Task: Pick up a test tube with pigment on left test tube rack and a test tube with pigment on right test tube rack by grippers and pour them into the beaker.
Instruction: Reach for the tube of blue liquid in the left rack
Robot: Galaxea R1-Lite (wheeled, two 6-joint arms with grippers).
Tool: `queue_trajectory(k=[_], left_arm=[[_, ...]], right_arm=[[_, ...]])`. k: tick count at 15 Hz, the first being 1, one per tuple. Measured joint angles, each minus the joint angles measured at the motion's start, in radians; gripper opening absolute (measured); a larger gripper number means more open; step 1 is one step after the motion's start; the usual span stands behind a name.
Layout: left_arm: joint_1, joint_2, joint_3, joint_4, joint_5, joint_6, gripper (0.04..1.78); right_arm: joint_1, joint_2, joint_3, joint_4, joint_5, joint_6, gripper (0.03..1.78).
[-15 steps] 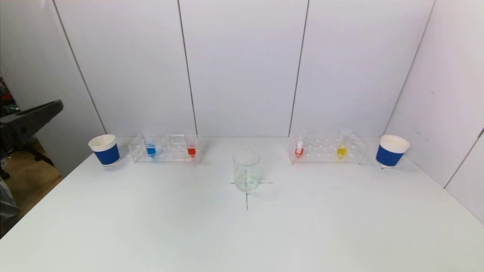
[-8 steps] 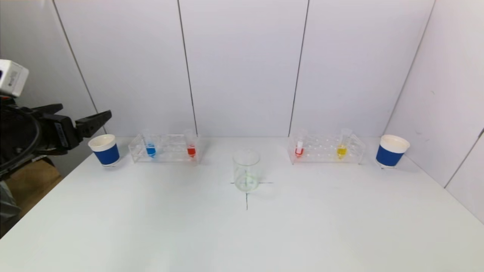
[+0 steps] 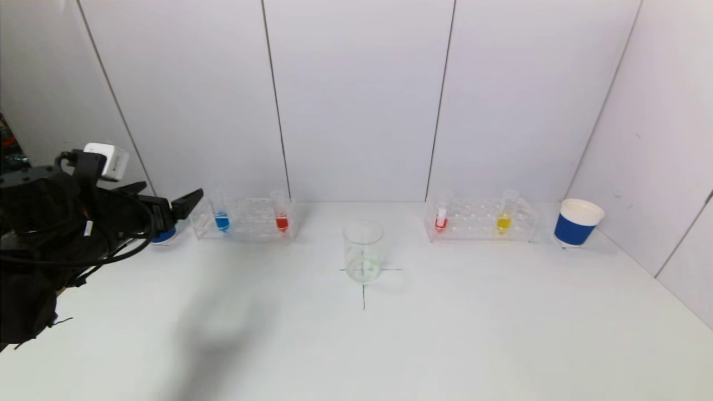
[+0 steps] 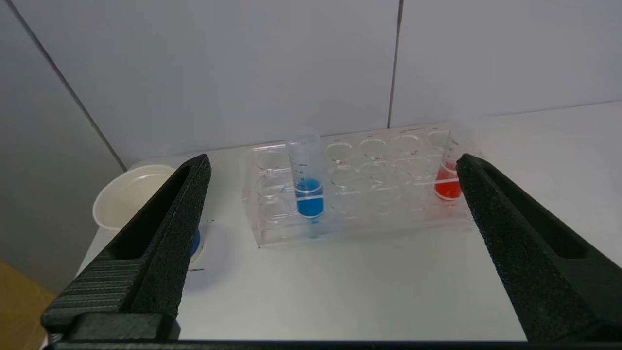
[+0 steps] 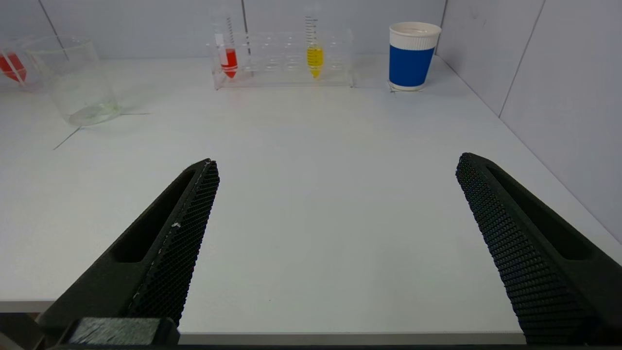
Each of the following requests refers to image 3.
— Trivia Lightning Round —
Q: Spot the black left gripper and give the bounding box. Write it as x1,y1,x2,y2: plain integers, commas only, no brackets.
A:
95,180,204,241

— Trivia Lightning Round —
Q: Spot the clear conical plastic test tube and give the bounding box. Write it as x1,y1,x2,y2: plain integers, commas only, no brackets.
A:
210,190,231,233

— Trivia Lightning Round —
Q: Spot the clear acrylic test tube rack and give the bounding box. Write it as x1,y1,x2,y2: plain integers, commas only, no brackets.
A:
423,197,539,243
189,198,297,241

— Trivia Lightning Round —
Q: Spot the red pigment test tube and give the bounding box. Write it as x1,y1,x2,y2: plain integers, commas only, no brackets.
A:
271,190,291,233

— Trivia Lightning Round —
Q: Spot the clear glass beaker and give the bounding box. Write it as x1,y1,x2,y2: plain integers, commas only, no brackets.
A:
342,221,384,284

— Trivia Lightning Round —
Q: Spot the red pigment tube white label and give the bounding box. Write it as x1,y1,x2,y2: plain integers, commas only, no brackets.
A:
434,191,453,233

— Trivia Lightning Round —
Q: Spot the yellow pigment test tube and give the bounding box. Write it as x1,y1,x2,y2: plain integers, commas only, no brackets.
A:
496,189,519,234

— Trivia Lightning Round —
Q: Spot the blue white paper cup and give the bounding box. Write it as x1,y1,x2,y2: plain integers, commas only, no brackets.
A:
553,198,605,248
150,225,178,246

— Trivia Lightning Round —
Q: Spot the dark background equipment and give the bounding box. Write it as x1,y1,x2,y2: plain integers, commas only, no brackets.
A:
0,111,28,173

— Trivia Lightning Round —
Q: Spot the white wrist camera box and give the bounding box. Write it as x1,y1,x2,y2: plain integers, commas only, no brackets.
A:
84,143,130,182

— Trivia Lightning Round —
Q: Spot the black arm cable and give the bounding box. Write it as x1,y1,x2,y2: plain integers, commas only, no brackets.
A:
0,189,158,287

